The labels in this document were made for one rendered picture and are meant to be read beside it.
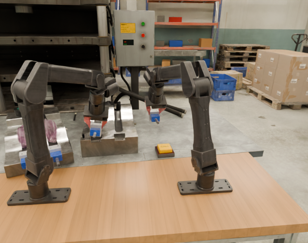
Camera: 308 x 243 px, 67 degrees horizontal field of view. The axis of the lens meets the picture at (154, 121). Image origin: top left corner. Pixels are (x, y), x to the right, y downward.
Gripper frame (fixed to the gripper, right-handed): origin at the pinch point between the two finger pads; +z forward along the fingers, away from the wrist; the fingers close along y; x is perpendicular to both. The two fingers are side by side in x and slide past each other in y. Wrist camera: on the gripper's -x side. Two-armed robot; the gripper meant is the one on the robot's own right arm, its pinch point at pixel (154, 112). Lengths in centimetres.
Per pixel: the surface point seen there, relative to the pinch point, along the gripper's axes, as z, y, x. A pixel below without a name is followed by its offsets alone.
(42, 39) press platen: 3, 65, -74
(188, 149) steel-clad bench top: 6.9, -14.9, 19.6
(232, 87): 198, -211, -231
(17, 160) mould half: -2, 60, 23
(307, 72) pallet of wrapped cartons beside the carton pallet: 132, -306, -190
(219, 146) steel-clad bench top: 6.9, -31.4, 19.8
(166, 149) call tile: 1.4, -2.6, 22.0
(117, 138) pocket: 3.1, 19.6, 12.3
